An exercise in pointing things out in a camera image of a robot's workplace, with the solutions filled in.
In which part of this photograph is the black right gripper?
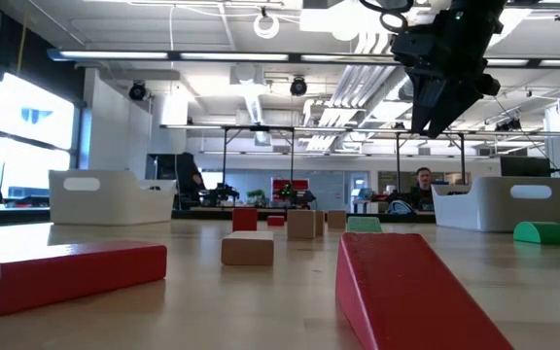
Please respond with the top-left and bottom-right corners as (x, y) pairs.
(390, 7), (508, 139)

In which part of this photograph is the green rectangular wooden block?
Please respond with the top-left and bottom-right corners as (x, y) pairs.
(346, 216), (383, 233)

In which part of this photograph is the natural wooden rectangular block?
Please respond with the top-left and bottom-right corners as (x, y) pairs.
(221, 230), (275, 266)
(327, 209), (347, 230)

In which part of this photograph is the green half-round wooden block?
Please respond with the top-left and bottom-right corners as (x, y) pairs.
(512, 221), (560, 246)

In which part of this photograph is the large red wedge block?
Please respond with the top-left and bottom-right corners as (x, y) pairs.
(335, 231), (515, 350)

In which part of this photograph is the red square wooden block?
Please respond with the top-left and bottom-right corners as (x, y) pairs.
(231, 207), (259, 232)

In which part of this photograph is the person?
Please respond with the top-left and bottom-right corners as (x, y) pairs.
(175, 152), (207, 210)
(408, 166), (437, 211)

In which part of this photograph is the black computer monitor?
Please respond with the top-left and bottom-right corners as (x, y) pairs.
(500, 155), (552, 179)

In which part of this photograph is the black round ceiling fixture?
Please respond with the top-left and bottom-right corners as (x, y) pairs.
(289, 76), (309, 97)
(127, 80), (148, 102)

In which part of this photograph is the LED light bar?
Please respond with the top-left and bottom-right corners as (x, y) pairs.
(46, 48), (560, 68)

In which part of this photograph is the black aluminium gantry frame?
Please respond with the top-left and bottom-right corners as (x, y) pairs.
(221, 124), (296, 189)
(395, 129), (467, 189)

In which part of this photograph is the black ceiling camera cluster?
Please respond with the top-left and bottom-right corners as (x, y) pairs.
(493, 118), (523, 132)

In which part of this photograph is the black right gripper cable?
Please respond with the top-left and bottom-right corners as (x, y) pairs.
(359, 0), (415, 34)

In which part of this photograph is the white plastic bin with handles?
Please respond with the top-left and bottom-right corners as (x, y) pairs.
(431, 175), (560, 233)
(49, 169), (178, 227)

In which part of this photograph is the white coiled cable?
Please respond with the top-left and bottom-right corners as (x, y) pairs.
(253, 12), (281, 40)

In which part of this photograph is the black aluminium table frame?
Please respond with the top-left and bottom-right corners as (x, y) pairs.
(0, 206), (560, 237)

